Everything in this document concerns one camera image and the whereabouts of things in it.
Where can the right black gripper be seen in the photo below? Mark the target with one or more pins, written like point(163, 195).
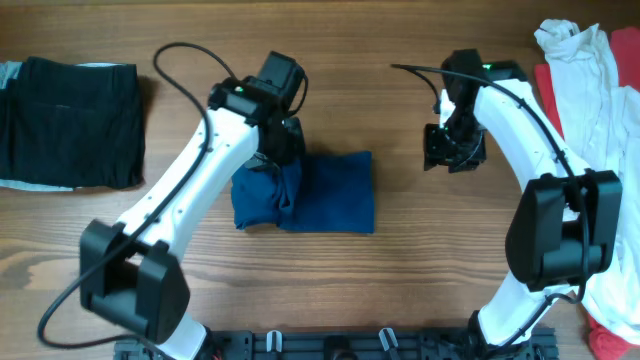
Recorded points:
point(451, 156)

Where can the white shirt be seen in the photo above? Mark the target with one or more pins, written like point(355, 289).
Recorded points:
point(600, 150)

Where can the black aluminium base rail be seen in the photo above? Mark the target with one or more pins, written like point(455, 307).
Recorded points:
point(428, 344)

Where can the blue t-shirt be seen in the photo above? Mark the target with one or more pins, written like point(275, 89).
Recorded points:
point(316, 193)

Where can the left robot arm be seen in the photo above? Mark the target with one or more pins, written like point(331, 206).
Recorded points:
point(132, 268)

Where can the folded black garment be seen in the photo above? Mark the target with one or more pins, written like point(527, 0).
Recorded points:
point(71, 126)

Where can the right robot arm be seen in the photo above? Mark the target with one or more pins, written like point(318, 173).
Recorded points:
point(564, 228)

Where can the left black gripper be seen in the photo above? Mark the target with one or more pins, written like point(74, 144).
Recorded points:
point(282, 148)

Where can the red garment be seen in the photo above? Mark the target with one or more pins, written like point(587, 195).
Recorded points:
point(550, 95)

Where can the folded light grey garment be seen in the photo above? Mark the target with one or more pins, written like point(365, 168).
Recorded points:
point(10, 71)

